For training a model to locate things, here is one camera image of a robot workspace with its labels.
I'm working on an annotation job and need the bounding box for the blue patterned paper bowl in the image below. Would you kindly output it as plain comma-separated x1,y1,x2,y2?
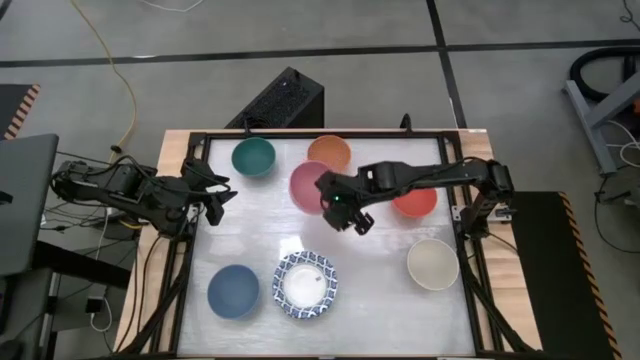
271,250,339,321

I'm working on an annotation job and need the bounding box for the black mat with hazard stripes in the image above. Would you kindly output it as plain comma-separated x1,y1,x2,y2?
0,83,42,142
509,189,624,360

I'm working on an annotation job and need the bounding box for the blue plastic bowl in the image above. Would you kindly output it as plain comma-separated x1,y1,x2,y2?
206,263,261,320

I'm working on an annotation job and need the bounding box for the grey rounded panel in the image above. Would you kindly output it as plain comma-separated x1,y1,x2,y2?
0,133,60,277

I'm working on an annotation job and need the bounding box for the pink plastic bowl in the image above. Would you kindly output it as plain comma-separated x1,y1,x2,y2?
288,160,334,216

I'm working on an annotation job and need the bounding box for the yellow cable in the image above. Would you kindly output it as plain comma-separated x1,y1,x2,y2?
68,0,139,164

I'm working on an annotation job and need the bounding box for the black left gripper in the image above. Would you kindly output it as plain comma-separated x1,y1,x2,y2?
180,158,239,227

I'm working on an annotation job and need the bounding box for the orange plastic bowl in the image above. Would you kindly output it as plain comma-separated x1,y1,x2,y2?
306,134,353,174

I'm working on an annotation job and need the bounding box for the grey metal stand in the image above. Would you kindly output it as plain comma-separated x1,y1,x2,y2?
561,69,640,176

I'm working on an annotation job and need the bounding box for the teal plastic bowl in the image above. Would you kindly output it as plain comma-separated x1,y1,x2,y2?
230,136,277,178

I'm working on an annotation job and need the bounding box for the black metal table frame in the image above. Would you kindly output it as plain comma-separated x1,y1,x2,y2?
117,128,544,360

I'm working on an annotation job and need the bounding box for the black perforated box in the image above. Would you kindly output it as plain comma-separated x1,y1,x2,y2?
224,66,325,130

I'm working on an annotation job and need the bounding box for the red plastic bowl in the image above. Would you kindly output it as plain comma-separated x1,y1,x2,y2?
391,187,439,219

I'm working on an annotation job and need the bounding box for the black vacuum hose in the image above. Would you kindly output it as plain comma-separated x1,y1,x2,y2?
569,46,640,104

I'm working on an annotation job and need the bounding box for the white cable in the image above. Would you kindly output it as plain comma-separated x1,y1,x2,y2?
603,118,640,170

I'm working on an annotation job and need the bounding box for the white plastic bowl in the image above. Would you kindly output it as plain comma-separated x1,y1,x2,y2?
406,237,460,292

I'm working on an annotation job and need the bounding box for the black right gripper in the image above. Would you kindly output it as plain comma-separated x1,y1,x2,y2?
314,169,376,237

